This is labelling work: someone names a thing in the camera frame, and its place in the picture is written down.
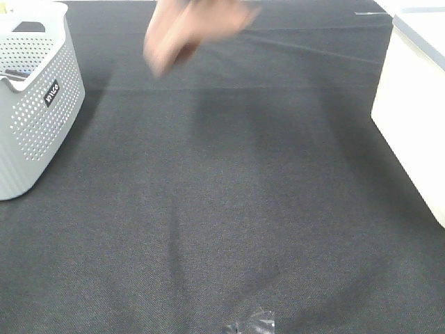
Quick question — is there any black label on basket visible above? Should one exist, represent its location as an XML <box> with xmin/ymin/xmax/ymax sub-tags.
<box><xmin>43</xmin><ymin>79</ymin><xmax>60</xmax><ymax>108</ymax></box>

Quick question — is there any black table cloth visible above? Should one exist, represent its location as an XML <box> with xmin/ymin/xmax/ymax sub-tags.
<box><xmin>1</xmin><ymin>1</ymin><xmax>444</xmax><ymax>333</ymax></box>

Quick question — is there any brown towel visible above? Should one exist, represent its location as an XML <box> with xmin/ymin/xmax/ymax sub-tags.
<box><xmin>143</xmin><ymin>1</ymin><xmax>261</xmax><ymax>77</ymax></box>

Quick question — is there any white storage box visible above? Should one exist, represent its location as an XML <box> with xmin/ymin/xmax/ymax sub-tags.
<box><xmin>371</xmin><ymin>2</ymin><xmax>444</xmax><ymax>225</ymax></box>

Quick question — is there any grey perforated plastic basket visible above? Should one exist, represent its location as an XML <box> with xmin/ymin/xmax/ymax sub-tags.
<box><xmin>1</xmin><ymin>1</ymin><xmax>85</xmax><ymax>200</ymax></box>

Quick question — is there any clear tape piece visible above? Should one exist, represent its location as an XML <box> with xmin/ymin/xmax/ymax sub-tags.
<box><xmin>221</xmin><ymin>308</ymin><xmax>275</xmax><ymax>334</ymax></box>

